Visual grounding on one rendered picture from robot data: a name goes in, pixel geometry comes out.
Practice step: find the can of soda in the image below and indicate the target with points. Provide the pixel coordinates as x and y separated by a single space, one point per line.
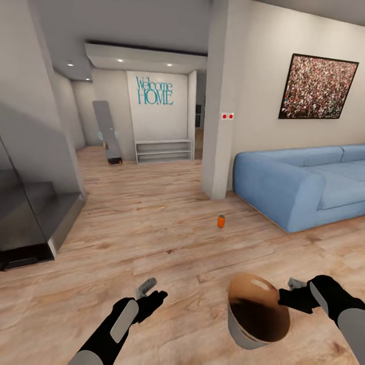
221 221

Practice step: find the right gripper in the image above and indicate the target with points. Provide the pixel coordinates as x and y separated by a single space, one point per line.
294 300

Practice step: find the stairs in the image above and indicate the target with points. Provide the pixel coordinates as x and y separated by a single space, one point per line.
34 220

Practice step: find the trash can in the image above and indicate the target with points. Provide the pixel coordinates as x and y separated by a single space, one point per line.
255 318

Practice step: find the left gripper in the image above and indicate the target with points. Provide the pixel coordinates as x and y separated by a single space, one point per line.
153 302

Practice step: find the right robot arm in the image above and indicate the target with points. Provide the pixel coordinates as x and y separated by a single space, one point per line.
347 311

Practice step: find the sofa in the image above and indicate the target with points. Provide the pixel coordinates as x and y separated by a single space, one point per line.
300 189

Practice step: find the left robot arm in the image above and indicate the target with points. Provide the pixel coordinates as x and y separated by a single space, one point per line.
105 343

